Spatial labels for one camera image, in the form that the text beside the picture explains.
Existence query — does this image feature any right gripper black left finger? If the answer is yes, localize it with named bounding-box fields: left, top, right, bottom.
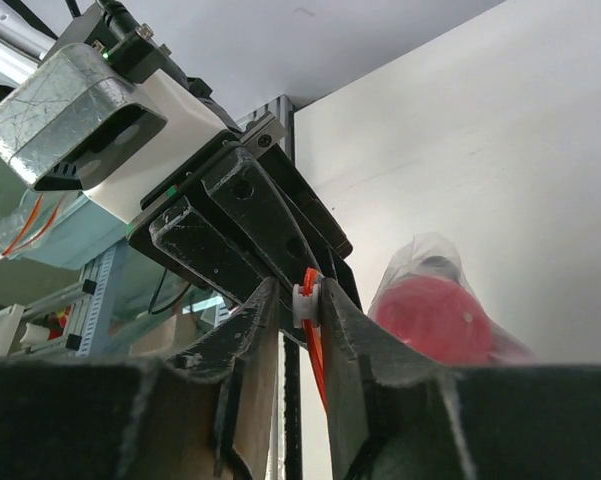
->
left=0, top=278, right=279, bottom=479

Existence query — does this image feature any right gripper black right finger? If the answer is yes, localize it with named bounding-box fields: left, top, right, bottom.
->
left=320, top=279, right=601, bottom=479

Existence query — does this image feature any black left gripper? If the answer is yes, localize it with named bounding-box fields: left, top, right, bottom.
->
left=82, top=64, right=355, bottom=306

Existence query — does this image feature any clear zip top bag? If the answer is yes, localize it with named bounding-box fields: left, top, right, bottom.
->
left=368, top=233, right=537, bottom=365

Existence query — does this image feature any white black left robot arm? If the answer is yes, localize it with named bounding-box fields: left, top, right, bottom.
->
left=0, top=1, right=355, bottom=302

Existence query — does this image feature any red fake tomato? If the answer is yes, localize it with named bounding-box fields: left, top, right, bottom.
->
left=369, top=275, right=494, bottom=365

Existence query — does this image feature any aluminium frame post left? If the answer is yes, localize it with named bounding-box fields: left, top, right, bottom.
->
left=237, top=95, right=296, bottom=163

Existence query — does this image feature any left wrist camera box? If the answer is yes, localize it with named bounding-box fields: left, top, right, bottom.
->
left=0, top=44, right=167, bottom=192

